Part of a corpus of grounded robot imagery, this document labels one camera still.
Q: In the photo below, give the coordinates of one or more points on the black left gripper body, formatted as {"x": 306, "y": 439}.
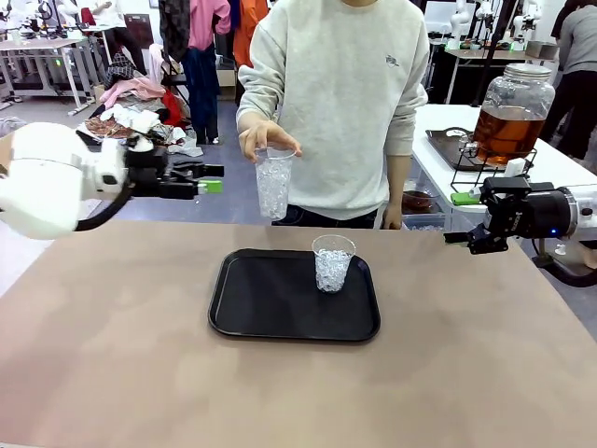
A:
{"x": 144, "y": 175}

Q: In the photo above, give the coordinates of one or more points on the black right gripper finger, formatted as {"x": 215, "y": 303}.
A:
{"x": 485, "y": 242}
{"x": 464, "y": 198}

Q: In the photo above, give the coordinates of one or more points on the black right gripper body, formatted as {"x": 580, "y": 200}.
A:
{"x": 531, "y": 210}

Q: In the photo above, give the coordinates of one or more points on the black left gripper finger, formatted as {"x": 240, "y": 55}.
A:
{"x": 212, "y": 186}
{"x": 205, "y": 171}

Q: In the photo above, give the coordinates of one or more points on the tall clear cup with ice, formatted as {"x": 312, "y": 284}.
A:
{"x": 275, "y": 191}

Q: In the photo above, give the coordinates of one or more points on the short clear cup with ice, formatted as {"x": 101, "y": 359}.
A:
{"x": 333, "y": 270}

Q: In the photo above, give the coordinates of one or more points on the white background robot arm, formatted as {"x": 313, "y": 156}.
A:
{"x": 459, "y": 18}

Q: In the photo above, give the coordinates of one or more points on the person's right forearm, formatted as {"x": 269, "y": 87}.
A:
{"x": 252, "y": 107}

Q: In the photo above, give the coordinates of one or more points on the person's left forearm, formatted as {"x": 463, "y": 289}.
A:
{"x": 396, "y": 182}

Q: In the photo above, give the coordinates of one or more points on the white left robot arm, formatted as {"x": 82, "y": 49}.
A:
{"x": 37, "y": 196}

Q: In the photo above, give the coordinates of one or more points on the person's right hand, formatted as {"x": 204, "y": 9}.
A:
{"x": 261, "y": 135}

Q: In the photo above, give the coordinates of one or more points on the person's left hand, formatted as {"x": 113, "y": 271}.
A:
{"x": 392, "y": 218}

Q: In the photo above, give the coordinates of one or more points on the clear plastic storage bin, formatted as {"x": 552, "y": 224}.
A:
{"x": 420, "y": 219}

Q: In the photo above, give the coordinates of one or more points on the dark rectangular tray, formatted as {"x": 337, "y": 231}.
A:
{"x": 443, "y": 147}

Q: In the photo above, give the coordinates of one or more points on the dark blue hanging trousers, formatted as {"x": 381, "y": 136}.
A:
{"x": 200, "y": 93}

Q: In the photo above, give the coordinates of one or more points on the glass tea dispenser jar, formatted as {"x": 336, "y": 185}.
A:
{"x": 513, "y": 130}

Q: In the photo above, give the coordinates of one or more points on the pile of mixed clothes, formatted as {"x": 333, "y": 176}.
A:
{"x": 135, "y": 93}

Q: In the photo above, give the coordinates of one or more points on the white side table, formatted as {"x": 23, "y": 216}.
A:
{"x": 434, "y": 116}

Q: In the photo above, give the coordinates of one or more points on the bystander in white top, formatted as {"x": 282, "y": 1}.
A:
{"x": 126, "y": 42}

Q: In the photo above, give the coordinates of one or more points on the person in grey sweatshirt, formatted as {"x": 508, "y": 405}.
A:
{"x": 336, "y": 116}

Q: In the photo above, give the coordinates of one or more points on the brown cardboard box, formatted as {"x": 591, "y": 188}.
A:
{"x": 4, "y": 149}

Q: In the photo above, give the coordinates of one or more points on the orange hanging garment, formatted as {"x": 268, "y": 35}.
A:
{"x": 242, "y": 32}

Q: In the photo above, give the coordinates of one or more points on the dark workshop table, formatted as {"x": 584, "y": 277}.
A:
{"x": 471, "y": 53}

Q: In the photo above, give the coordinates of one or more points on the black tripod pole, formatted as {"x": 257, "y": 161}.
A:
{"x": 493, "y": 56}

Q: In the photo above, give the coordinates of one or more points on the dark patterned hanging garment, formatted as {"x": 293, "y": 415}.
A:
{"x": 175, "y": 28}

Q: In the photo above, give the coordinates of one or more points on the black plastic serving tray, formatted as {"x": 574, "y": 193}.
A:
{"x": 294, "y": 312}

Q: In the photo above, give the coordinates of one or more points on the silver metal bin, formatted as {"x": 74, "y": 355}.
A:
{"x": 543, "y": 49}

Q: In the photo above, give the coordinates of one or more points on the white workshop desk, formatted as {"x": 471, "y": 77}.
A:
{"x": 32, "y": 44}

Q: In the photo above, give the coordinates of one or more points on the bystander in grey top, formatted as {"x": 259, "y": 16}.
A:
{"x": 576, "y": 42}

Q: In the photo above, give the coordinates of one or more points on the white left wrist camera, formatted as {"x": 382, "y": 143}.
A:
{"x": 140, "y": 144}

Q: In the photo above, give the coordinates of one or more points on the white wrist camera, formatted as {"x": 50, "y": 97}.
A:
{"x": 140, "y": 144}
{"x": 515, "y": 168}

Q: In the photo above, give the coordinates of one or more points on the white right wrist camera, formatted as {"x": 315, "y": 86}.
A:
{"x": 515, "y": 168}

